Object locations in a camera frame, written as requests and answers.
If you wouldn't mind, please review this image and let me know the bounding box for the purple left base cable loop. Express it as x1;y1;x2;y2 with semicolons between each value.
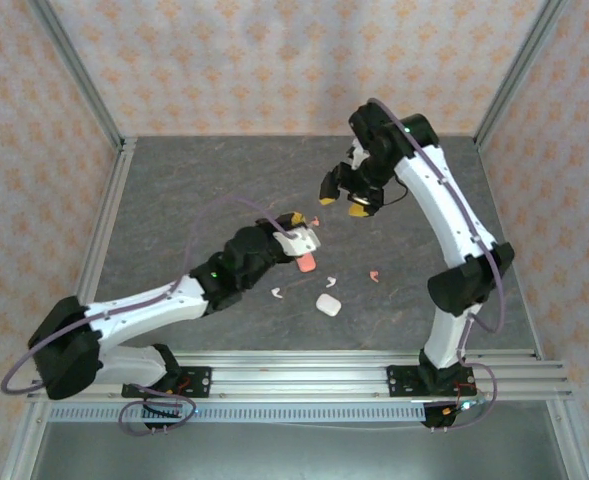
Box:
118;387;202;437

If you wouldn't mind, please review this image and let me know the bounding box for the slotted grey cable duct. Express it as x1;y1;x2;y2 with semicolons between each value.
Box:
48;403;428;425

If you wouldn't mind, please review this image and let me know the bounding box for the aluminium table edge rail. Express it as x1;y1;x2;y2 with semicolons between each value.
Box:
0;137;139;480
473;134;589;480

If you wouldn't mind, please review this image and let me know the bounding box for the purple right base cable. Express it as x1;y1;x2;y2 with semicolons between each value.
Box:
426;362;499;434

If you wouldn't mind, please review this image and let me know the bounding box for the thin black right gripper cable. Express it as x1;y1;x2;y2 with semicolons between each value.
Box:
381;181;408;206

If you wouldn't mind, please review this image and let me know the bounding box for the white earbud charging case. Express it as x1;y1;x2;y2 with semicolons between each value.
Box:
315;293;343;317

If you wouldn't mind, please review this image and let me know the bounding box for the aluminium upright frame post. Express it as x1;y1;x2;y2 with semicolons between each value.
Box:
26;0;126;151
473;0;569;151

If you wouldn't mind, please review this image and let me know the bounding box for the grey metal lower panel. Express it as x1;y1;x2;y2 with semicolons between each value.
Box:
28;422;570;480

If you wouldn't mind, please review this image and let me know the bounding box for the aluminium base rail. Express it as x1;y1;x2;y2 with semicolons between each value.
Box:
26;349;574;402

